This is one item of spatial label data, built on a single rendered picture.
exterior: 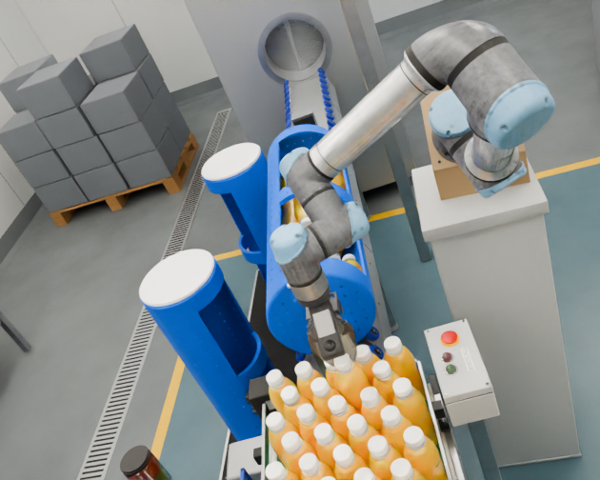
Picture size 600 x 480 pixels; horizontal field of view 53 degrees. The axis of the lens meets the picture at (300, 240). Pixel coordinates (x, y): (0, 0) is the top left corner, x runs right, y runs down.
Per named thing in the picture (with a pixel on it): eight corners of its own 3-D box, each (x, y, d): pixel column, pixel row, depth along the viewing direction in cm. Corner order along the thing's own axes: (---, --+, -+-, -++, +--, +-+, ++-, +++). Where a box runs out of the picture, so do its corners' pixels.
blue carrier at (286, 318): (352, 178, 234) (330, 112, 218) (389, 339, 162) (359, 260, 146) (283, 200, 238) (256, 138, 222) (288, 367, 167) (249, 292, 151)
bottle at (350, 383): (365, 433, 141) (340, 383, 131) (348, 415, 146) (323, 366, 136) (388, 414, 143) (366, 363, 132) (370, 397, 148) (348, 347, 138)
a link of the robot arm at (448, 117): (465, 91, 151) (459, 72, 138) (496, 133, 147) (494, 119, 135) (424, 121, 154) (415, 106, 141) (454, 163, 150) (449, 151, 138)
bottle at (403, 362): (400, 386, 155) (381, 336, 144) (428, 385, 152) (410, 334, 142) (397, 409, 150) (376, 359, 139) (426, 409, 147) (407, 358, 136)
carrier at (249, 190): (293, 281, 329) (264, 318, 314) (228, 144, 281) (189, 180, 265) (336, 289, 312) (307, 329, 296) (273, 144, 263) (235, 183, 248)
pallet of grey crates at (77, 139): (198, 145, 564) (135, 22, 499) (180, 191, 501) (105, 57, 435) (89, 179, 595) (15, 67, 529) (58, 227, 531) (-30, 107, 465)
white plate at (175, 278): (138, 316, 195) (140, 319, 196) (217, 282, 195) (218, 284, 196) (138, 269, 218) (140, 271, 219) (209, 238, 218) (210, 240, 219)
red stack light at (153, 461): (163, 454, 123) (153, 443, 121) (157, 483, 118) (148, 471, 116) (134, 462, 124) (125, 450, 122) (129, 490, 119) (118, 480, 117)
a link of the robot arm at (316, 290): (324, 281, 118) (284, 293, 120) (330, 298, 121) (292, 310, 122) (321, 258, 124) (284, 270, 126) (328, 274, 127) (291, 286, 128)
